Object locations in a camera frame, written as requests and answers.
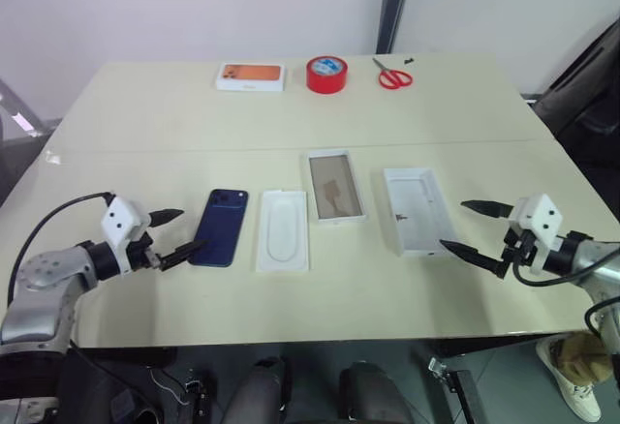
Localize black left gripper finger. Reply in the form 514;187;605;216
161;238;211;272
146;207;186;228

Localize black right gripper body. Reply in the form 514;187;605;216
500;227;538;271

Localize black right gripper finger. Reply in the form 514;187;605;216
438;238;509;281
459;198;513;220

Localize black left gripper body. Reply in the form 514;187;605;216
128;233;166;271

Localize dark blue smartphone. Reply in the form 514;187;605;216
187;188;251;268

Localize white box tray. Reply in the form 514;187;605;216
383;167;454;257

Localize white moulded tray insert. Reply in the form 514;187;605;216
254;189;312;276

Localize white box with orange phone print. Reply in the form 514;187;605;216
213;61;289;93

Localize tan fuzzy cloth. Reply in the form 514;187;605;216
555;330;612;382

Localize black equipment under table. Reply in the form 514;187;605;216
56;345;215;424

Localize dark padded chair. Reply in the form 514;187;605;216
531;16;620;167

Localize white sneaker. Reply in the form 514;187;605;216
535;336;605;423

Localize dark rounded shape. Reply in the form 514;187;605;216
337;359;419;424

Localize red tape roll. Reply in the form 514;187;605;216
304;54;351;95

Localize dark vertical pillar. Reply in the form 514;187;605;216
374;0;416;55

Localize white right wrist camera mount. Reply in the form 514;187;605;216
507;193;566;276

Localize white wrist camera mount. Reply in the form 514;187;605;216
100;194;152;276
507;193;566;276

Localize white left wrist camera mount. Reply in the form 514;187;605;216
100;194;152;276

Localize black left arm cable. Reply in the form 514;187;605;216
7;192;113;309

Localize black table leg with bracket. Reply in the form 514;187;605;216
427;354;486;424

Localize red handled scissors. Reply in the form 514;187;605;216
371;56;415;91

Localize metal frame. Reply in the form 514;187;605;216
0;76;63;154

